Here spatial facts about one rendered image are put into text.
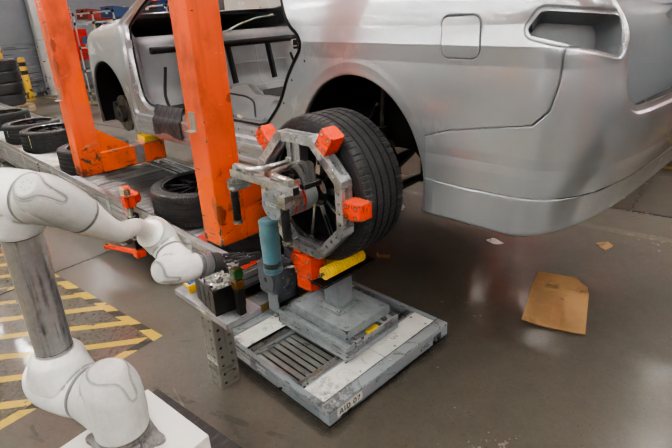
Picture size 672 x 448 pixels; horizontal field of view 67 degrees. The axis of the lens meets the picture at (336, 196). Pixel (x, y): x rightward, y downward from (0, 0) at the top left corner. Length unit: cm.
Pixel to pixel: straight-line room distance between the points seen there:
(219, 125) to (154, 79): 210
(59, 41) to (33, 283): 277
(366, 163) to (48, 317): 119
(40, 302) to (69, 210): 33
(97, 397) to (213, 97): 136
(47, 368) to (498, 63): 170
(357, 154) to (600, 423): 143
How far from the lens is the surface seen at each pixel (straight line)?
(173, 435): 176
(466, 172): 203
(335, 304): 249
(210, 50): 239
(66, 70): 416
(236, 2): 831
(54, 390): 172
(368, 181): 199
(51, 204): 136
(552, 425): 234
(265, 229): 222
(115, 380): 159
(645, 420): 249
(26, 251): 155
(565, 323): 292
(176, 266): 176
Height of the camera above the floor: 157
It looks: 20 degrees down
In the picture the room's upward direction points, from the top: 4 degrees counter-clockwise
